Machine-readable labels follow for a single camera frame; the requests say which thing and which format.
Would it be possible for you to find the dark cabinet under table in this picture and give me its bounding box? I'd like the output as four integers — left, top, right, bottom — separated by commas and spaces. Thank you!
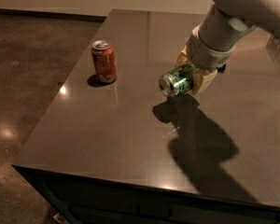
13, 164, 280, 224

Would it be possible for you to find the red soda can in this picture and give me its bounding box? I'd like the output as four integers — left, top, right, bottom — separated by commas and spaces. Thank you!
91, 40, 117, 84

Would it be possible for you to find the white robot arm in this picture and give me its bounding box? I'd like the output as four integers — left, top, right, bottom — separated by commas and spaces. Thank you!
176, 0, 280, 93

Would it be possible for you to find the green soda can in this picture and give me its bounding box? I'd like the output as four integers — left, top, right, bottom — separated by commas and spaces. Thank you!
159, 63, 196, 98

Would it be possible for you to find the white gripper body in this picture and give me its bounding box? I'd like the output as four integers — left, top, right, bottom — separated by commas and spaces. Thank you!
185, 26, 235, 69

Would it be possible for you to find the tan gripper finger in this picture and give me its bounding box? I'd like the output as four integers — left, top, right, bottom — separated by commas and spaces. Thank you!
175, 47, 189, 67
191, 68, 217, 95

